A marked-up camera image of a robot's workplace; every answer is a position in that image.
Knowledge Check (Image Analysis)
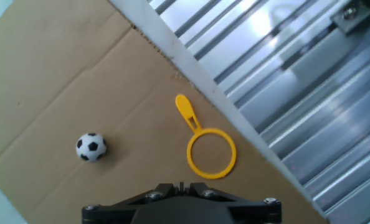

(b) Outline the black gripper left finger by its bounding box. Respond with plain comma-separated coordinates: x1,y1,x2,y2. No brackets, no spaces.
81,182,182,224

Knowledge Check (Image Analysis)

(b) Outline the metal corner bracket with screw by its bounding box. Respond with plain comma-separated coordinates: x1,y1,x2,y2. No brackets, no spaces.
330,2,370,34

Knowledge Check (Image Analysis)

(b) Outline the small black white soccer ball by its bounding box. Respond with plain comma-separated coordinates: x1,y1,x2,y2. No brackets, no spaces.
75,132,108,163

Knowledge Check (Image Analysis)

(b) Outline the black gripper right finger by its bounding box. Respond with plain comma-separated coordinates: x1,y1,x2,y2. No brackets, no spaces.
184,182,282,224

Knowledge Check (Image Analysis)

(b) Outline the yellow plastic bubble ring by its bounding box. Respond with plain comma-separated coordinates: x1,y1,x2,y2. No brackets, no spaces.
174,93,237,180

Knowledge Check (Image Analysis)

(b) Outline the brown cardboard sheet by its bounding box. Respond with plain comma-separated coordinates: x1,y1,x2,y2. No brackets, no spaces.
0,0,329,224

